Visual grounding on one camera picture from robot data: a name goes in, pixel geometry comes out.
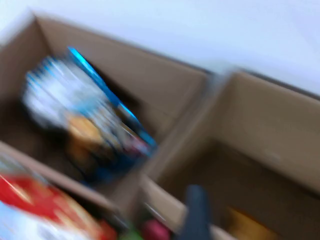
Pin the red shrimp chips bag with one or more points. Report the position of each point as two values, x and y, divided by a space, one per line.
37 200

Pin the green chips bag barcode side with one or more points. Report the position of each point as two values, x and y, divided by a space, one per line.
133 235

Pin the yellow snack pack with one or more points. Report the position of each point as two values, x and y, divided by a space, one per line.
247 225

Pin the blue dotted chips bag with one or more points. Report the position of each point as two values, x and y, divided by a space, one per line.
75 112

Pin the printed brown cardboard box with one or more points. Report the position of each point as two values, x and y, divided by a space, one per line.
150 82

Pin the taped brown cardboard box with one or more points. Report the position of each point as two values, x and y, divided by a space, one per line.
250 120

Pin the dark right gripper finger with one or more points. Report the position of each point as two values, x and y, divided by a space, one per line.
198 215

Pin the pink snack packet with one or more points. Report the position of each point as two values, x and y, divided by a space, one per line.
155 231

